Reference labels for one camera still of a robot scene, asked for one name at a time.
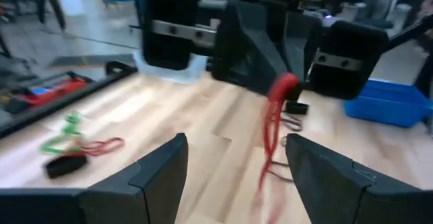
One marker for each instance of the clear plastic bin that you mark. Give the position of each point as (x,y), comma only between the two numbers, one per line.
(182,73)

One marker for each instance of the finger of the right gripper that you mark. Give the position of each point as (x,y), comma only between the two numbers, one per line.
(302,41)
(250,55)

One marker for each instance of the red portable power station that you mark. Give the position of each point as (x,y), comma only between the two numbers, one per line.
(50,92)

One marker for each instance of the blue plastic basket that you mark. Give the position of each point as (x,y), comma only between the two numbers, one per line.
(385,105)

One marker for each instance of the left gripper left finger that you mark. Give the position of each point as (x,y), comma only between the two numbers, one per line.
(152,190)

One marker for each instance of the thin brown rubber band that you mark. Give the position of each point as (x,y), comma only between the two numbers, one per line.
(292,124)

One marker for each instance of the thin red rubber band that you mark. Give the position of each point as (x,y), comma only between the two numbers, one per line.
(101,147)
(274,115)

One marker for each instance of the black diagonal beam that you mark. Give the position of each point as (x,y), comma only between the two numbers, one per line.
(409,31)

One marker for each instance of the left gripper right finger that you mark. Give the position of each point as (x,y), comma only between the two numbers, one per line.
(338,183)

